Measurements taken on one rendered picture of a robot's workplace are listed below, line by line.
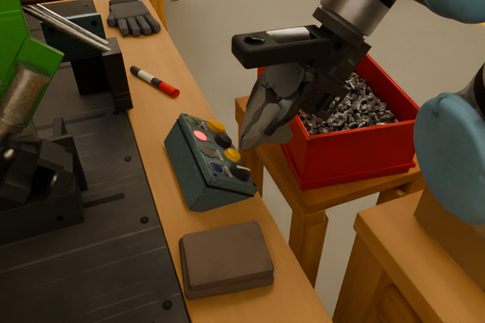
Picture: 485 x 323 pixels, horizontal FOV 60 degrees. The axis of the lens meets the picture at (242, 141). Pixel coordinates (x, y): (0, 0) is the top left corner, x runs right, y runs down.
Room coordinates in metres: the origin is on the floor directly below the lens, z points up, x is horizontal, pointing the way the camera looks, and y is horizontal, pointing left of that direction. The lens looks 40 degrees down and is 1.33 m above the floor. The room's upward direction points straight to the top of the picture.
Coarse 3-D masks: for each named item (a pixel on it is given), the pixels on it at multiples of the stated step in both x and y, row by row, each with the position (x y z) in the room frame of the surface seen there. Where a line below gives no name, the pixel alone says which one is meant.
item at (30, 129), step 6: (0, 84) 0.42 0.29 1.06; (30, 120) 0.42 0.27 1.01; (30, 126) 0.41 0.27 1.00; (24, 132) 0.41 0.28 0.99; (30, 132) 0.41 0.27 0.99; (36, 132) 0.41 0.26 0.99; (12, 138) 0.40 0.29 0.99; (18, 138) 0.40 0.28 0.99; (24, 138) 0.40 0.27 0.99; (30, 138) 0.40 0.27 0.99; (36, 138) 0.41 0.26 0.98
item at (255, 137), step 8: (272, 104) 0.44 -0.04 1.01; (264, 112) 0.44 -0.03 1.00; (272, 112) 0.43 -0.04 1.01; (264, 120) 0.43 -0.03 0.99; (256, 128) 0.43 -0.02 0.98; (264, 128) 0.42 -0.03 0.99; (280, 128) 0.44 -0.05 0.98; (288, 128) 0.44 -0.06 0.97; (248, 136) 0.43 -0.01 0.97; (256, 136) 0.42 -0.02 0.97; (264, 136) 0.42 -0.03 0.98; (272, 136) 0.44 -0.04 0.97; (280, 136) 0.44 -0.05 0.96; (288, 136) 0.44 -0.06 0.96; (248, 144) 0.43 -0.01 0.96; (256, 144) 0.43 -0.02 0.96
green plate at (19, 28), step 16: (0, 0) 0.44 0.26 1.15; (16, 0) 0.44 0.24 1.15; (0, 16) 0.43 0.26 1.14; (16, 16) 0.44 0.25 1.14; (0, 32) 0.43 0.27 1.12; (16, 32) 0.43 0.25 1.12; (0, 48) 0.42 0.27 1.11; (16, 48) 0.43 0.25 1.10; (0, 64) 0.41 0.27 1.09; (0, 80) 0.41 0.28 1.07
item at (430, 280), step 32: (416, 192) 0.44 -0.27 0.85; (384, 224) 0.38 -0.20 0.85; (416, 224) 0.38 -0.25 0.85; (384, 256) 0.34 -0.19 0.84; (416, 256) 0.33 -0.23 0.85; (448, 256) 0.33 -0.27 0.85; (416, 288) 0.28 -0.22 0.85; (448, 288) 0.28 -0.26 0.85; (480, 288) 0.28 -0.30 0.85; (448, 320) 0.24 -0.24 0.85; (480, 320) 0.24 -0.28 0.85
